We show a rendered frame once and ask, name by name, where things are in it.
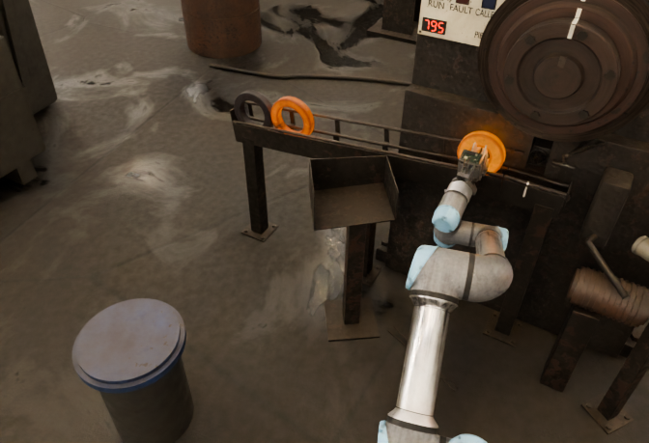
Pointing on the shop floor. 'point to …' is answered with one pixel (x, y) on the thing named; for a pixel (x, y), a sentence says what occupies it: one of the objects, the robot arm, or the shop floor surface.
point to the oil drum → (219, 5)
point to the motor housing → (602, 303)
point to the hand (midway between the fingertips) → (482, 149)
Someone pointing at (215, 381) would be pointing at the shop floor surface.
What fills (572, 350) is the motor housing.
